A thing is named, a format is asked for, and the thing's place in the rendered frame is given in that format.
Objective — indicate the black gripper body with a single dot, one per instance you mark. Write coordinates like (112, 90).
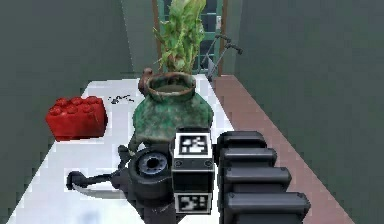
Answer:
(151, 173)

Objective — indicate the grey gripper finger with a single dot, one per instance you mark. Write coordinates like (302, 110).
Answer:
(93, 179)
(100, 192)

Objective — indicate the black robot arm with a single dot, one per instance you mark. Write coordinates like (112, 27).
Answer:
(253, 180)

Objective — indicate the green weathered plant pot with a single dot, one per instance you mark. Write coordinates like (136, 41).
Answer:
(170, 113)

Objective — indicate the red toy building brick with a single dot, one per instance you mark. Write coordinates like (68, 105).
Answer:
(77, 117)

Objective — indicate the small black flat object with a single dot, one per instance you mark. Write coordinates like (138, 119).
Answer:
(120, 99)

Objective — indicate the green leafy house plant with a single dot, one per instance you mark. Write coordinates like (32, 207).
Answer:
(181, 36)

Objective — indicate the green-framed glass room door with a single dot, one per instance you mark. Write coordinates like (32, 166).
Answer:
(210, 23)

